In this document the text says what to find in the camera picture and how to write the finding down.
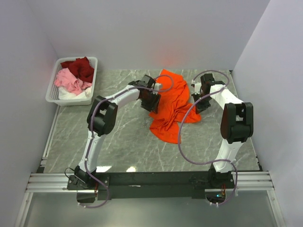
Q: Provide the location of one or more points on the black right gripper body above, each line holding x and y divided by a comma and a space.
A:
203, 104

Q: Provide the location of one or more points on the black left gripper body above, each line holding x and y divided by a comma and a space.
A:
150, 101

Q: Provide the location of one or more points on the orange t shirt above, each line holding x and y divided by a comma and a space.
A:
173, 105

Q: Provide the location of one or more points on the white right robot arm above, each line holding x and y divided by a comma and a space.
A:
236, 124

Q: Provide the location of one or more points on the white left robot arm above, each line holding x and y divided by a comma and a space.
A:
101, 121

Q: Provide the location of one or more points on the dark red t shirt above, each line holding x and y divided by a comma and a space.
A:
80, 68

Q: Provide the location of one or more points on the white plastic basket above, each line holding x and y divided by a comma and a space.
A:
52, 94

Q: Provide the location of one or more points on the white t shirt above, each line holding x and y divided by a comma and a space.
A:
65, 95

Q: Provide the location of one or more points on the pink t shirt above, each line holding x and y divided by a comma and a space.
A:
67, 80

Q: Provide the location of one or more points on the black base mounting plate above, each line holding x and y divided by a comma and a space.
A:
131, 185

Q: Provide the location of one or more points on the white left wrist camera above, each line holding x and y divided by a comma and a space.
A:
157, 87

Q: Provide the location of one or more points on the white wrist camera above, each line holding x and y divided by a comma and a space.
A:
196, 86
157, 87

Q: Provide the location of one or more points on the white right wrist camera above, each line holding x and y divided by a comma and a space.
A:
196, 86

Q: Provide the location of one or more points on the aluminium rail frame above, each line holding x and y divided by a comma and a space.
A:
130, 148

